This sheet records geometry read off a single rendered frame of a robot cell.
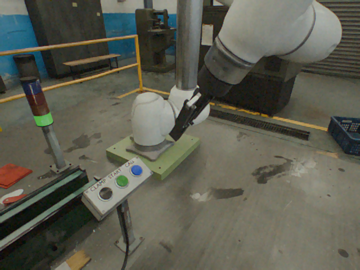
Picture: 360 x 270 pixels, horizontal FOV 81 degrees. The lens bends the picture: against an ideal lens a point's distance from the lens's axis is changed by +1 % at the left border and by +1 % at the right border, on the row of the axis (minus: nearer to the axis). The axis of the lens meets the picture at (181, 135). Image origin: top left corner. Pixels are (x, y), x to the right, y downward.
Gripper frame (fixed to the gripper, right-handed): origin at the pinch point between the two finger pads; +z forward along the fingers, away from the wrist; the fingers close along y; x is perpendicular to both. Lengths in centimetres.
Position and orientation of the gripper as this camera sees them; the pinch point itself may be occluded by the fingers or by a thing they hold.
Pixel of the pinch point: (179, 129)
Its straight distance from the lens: 58.1
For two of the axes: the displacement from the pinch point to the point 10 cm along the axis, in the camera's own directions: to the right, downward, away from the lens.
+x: 7.0, 7.0, -1.5
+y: -5.7, 4.2, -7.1
